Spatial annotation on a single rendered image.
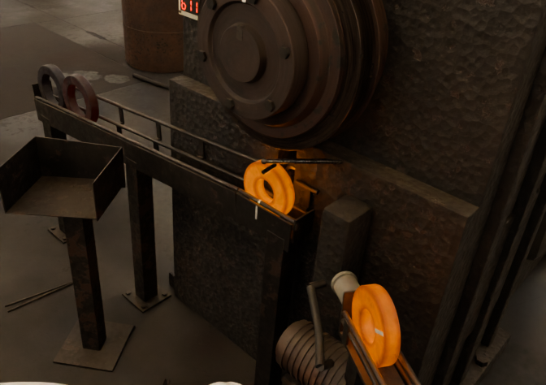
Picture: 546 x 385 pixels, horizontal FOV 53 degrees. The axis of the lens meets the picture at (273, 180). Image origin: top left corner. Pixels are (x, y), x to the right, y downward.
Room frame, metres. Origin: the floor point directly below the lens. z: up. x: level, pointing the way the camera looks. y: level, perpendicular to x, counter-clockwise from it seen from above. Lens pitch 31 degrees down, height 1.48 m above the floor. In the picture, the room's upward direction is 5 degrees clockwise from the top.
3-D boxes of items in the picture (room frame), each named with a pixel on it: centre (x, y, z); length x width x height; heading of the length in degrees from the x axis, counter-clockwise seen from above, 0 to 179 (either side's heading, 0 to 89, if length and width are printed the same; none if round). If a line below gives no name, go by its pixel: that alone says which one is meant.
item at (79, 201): (1.28, 0.58, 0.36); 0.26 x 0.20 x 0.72; 85
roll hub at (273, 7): (1.10, 0.07, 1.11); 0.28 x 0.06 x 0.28; 50
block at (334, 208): (1.04, -0.18, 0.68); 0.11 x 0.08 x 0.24; 140
